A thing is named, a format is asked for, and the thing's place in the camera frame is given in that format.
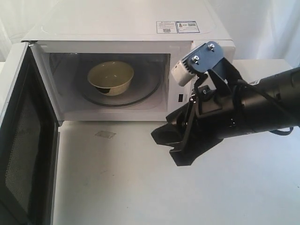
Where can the cream ceramic bowl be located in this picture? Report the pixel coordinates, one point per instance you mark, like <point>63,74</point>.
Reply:
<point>111,78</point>

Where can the clear tape patch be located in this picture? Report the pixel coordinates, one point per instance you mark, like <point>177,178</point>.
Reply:
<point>105,134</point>

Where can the white Midea microwave body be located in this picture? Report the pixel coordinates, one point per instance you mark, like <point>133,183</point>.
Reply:
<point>74,27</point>

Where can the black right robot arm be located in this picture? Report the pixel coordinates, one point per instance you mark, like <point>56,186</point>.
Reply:
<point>273,105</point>

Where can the white curtain backdrop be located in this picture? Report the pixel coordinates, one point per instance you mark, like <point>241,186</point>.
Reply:
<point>17,17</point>

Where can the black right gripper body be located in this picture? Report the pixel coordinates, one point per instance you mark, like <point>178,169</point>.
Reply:
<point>213,118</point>

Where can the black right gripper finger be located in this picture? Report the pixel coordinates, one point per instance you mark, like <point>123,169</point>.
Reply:
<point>170,135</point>
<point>180,116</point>

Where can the warning label sticker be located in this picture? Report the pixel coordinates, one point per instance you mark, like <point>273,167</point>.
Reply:
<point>177,27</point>

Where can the glass turntable plate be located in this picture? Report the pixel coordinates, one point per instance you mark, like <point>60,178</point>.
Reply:
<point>149,71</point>

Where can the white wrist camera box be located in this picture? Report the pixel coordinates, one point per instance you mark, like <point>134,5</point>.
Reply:
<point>182,74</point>

